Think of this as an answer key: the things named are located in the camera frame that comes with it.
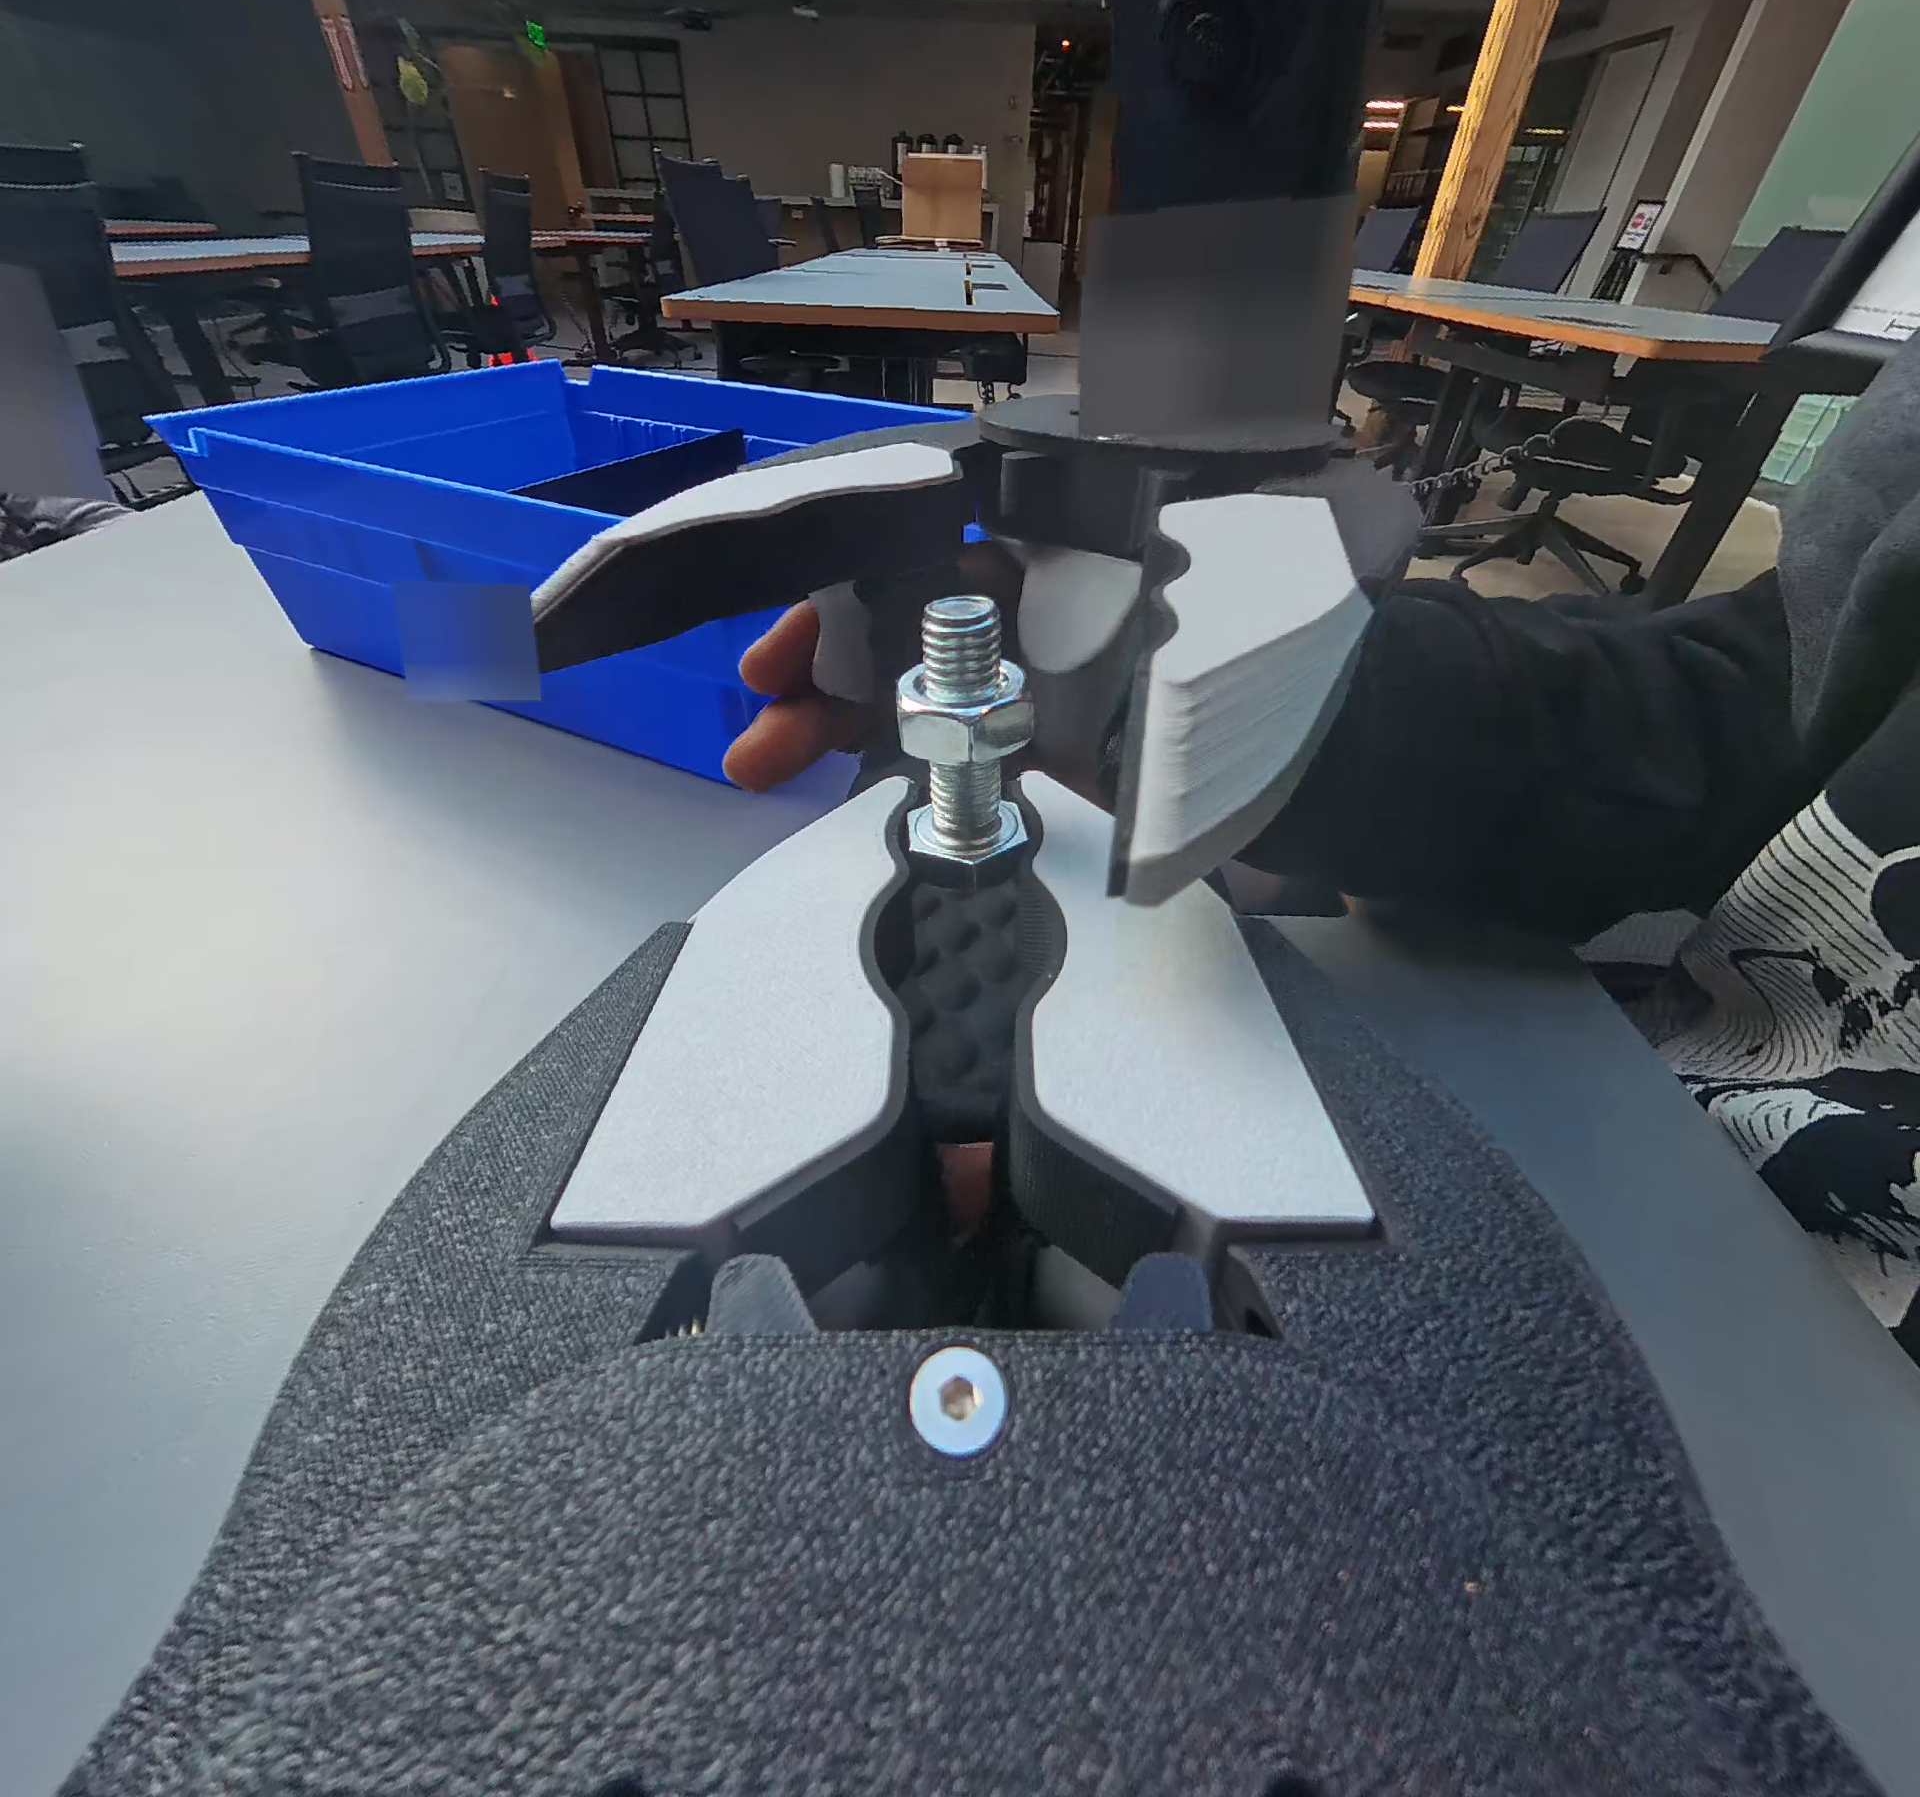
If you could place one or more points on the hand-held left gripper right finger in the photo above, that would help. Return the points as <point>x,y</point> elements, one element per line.
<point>1186,1063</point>

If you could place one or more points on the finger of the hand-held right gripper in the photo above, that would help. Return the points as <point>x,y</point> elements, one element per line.
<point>1261,658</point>
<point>752,493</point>

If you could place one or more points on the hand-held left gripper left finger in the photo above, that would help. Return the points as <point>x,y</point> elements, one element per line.
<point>752,1063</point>

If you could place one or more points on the steel hex bolt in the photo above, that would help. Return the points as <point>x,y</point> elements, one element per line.
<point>964,635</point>

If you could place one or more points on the steel hex nut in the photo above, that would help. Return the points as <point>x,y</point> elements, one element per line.
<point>960,726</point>

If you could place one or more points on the blue plastic bin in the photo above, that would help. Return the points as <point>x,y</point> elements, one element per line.
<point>301,538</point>

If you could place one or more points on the person's right forearm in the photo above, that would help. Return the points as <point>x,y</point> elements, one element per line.
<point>1651,746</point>

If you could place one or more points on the person's right hand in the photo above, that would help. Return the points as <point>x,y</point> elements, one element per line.
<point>788,718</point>

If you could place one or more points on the person's left hand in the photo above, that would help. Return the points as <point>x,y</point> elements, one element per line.
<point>966,1178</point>

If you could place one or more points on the black bin divider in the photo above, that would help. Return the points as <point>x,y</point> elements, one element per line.
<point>630,471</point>

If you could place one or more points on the black honeycomb wrist pad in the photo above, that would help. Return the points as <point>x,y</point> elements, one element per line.
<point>968,988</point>

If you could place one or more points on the black office chair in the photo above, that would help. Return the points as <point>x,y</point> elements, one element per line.
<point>76,207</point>
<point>361,237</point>
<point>720,216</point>
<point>1561,462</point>

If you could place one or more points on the light wooden post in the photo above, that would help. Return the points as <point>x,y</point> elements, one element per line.
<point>1515,57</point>

